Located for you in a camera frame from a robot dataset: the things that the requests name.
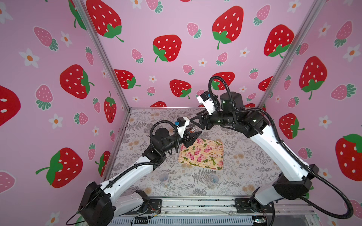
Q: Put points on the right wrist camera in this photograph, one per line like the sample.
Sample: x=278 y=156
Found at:
x=209 y=101

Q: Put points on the floral yellow tray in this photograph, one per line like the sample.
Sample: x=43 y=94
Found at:
x=203 y=153

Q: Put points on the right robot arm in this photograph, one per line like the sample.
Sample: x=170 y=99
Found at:
x=292 y=183

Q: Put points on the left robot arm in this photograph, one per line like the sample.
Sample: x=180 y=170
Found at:
x=102 y=202

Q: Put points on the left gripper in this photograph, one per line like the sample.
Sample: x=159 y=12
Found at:
x=187 y=142

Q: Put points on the aluminium front rail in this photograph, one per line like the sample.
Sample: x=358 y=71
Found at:
x=223 y=205

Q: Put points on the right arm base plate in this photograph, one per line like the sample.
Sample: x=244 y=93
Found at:
x=247 y=206

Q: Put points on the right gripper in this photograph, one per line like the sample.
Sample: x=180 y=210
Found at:
x=208 y=120

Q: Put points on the clear candy jar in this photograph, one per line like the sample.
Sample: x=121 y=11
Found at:
x=164 y=179
x=196 y=129
x=213 y=181

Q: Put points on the white vented strip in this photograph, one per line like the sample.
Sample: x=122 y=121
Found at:
x=184 y=221

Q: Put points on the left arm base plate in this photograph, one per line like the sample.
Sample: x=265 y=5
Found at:
x=148 y=205

